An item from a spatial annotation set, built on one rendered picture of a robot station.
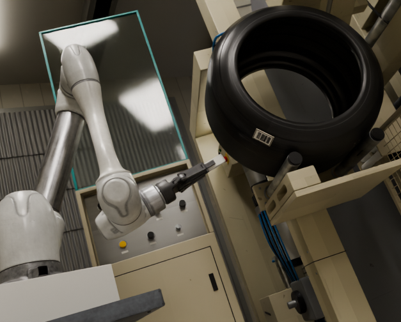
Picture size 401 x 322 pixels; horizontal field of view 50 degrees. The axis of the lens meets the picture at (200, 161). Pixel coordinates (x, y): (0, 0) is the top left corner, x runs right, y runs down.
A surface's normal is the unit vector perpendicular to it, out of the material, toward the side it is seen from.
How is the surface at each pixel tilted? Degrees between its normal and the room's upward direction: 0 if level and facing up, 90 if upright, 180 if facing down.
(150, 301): 90
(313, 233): 90
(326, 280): 90
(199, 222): 90
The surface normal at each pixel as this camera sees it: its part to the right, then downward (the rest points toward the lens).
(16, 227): 0.05, -0.45
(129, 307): 0.36, -0.44
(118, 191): 0.10, -0.24
